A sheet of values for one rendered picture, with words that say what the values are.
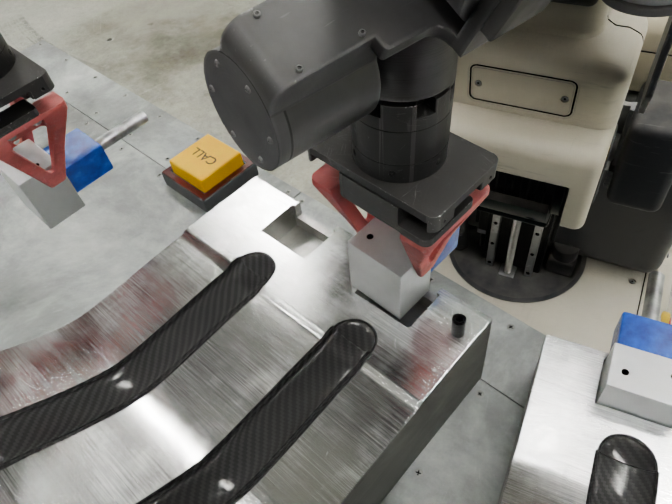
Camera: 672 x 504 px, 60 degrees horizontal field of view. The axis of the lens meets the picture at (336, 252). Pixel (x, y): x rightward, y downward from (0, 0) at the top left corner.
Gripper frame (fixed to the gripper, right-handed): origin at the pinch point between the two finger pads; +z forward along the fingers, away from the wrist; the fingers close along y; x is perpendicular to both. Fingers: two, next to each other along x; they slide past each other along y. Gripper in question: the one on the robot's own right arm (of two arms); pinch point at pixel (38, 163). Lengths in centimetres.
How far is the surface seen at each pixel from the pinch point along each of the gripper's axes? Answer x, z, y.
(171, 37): 104, 99, -174
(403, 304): 10.4, 4.7, 31.1
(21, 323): -9.7, 15.1, -1.5
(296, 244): 11.7, 9.1, 17.6
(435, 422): 7.4, 12.5, 36.4
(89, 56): 74, 99, -192
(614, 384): 15.4, 7.1, 45.2
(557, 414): 12.4, 9.7, 43.2
